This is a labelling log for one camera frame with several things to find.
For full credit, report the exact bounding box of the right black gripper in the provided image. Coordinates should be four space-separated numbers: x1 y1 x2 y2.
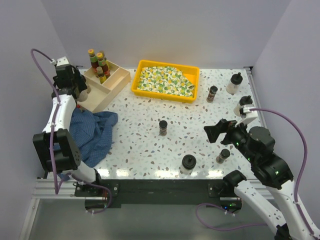
203 116 257 162

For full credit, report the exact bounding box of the green-label sauce bottle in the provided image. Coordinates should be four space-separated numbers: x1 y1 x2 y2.
87 48 99 70

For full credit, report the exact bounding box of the red sauce bottle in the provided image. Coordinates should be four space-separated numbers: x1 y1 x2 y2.
96 52 111 78

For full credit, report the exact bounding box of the clear shaker jar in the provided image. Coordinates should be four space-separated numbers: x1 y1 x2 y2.
226 72 243 94
180 154 197 175
77 90 88 102
233 95 253 117

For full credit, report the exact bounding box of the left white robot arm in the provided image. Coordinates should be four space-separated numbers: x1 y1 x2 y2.
32 63 104 196

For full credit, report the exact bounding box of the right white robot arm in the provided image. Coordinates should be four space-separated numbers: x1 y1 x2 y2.
204 119 320 240

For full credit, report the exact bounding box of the spice jar front-right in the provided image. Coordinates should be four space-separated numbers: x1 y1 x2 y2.
216 148 231 164

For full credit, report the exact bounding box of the spice jar back-right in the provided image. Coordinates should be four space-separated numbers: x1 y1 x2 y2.
206 85 218 103

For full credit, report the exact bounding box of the cream divided organizer tray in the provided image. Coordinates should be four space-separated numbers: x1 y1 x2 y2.
77 61 131 113

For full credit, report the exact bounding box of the dark spice jar, black lid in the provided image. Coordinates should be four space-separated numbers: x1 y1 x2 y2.
159 120 168 136

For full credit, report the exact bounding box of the blue checkered cloth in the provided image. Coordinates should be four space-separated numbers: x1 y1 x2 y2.
53 108 118 168

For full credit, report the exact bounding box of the yellow plastic bin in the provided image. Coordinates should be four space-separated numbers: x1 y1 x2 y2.
131 60 200 103

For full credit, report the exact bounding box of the lemon-print cloth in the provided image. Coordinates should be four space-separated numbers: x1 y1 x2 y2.
137 66 195 98

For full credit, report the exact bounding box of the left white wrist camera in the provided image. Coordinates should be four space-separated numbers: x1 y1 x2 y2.
50 56 70 67

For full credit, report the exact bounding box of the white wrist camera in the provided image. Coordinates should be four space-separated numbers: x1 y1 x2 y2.
50 56 70 67
235 104 258 127

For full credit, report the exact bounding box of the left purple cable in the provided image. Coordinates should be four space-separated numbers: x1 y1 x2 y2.
30 48 113 214

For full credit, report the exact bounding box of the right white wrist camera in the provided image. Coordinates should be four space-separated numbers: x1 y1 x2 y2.
235 104 258 127

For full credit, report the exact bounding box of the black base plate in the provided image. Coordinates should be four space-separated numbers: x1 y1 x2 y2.
74 170 247 210

